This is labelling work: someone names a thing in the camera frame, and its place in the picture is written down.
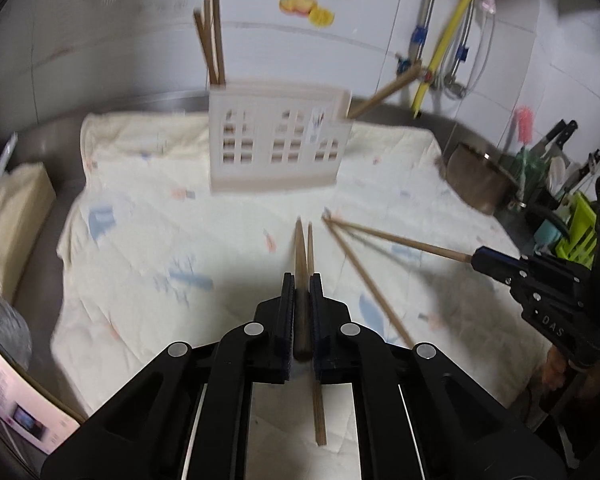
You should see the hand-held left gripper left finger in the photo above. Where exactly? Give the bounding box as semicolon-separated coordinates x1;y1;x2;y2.
41;273;296;480

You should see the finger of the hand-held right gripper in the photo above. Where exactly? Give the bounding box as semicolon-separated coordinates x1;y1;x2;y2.
475;246;589;282
471;255;582;319

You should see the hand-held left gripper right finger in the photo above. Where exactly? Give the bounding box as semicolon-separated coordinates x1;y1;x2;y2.
308;273;567;480

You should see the brown wooden chopstick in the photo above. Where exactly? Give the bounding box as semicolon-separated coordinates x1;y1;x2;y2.
347;62;424;120
292;217;311;360
193;9;219;87
203;0;222;86
211;0;227;85
324;217;416;349
305;222;328;447
322;212;474;264

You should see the beige plastic utensil holder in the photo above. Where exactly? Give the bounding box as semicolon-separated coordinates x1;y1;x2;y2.
207;85;354;194

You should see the person's right hand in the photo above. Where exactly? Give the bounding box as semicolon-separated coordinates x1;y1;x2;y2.
542;347;600;407

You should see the teal plastic item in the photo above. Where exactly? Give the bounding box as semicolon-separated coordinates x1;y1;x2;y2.
534;219;572;250

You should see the bright green dish rack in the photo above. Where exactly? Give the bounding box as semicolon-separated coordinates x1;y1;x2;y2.
554;192;599;267

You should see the steel pot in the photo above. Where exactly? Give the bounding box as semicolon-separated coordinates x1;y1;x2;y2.
444;142;526;217

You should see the dark green plastic item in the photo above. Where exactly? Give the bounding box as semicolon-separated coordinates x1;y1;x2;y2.
515;148;547;197

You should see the pink bottle brush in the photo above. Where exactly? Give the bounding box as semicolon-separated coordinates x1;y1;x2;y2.
512;105;536;149

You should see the printed quilted mat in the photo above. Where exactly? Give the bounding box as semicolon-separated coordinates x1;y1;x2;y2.
50;109;527;480

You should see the metal valve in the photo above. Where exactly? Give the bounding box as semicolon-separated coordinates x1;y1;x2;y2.
442;74;473;101

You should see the clear plastic tube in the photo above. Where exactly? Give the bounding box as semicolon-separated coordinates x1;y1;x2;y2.
472;0;497;92

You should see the pink cardboard box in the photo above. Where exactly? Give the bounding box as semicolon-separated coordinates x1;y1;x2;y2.
0;334;82;455

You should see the bagged cream paper stack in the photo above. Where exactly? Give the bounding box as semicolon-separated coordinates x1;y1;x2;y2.
0;132;57;307

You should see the black handled knife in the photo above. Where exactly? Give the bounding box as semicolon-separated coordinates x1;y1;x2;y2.
560;149;600;196
527;118;579;162

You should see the braided metal hose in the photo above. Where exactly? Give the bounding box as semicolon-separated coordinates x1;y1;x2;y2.
409;0;442;67
442;0;486;92

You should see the yellow corrugated hose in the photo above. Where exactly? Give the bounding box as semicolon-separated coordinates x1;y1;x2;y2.
412;0;492;120

